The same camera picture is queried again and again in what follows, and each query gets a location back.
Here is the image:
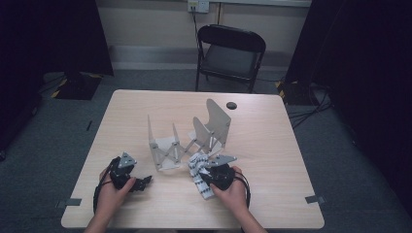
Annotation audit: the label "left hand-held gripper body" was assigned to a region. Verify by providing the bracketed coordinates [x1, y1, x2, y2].
[109, 150, 138, 189]

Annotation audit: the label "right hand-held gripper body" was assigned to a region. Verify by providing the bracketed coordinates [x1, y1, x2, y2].
[207, 154, 238, 191]

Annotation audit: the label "white cloth with black pattern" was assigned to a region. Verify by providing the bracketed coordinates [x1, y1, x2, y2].
[188, 152, 217, 201]

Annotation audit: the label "white expandable file rack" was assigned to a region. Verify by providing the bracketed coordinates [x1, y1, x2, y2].
[147, 98, 233, 172]

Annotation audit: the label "person's right hand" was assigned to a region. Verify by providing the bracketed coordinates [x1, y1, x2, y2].
[210, 165, 249, 212]

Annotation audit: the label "person's left hand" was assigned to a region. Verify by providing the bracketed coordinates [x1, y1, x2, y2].
[96, 166, 137, 212]

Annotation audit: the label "grey tape strip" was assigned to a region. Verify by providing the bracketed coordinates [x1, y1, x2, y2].
[304, 194, 326, 205]
[55, 197, 83, 209]

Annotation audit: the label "black stand base yellow tape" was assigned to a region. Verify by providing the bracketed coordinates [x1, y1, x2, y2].
[49, 71, 104, 101]
[274, 80, 313, 107]

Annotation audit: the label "black folding chair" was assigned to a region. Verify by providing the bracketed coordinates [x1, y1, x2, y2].
[194, 23, 267, 94]

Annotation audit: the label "black curtain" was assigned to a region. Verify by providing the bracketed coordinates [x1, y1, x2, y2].
[0, 0, 115, 153]
[284, 0, 412, 208]

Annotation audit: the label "right hand-held gripper black cable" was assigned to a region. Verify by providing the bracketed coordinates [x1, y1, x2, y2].
[233, 170, 253, 233]

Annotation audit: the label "hand-held gripper black cable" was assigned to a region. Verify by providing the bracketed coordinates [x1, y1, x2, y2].
[92, 156, 120, 215]
[233, 170, 253, 233]

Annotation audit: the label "left hand-held gripper black cable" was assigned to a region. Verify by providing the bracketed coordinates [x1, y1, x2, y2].
[92, 156, 120, 215]

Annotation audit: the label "black floor cables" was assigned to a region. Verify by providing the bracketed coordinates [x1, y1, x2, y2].
[287, 83, 334, 129]

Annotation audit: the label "black wall socket cable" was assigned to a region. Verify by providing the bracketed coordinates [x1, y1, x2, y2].
[191, 5, 201, 45]

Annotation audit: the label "white wall socket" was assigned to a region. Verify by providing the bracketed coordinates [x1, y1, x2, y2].
[188, 0, 211, 15]

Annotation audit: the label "white wall cable trunking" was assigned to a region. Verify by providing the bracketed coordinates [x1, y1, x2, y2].
[208, 0, 313, 9]

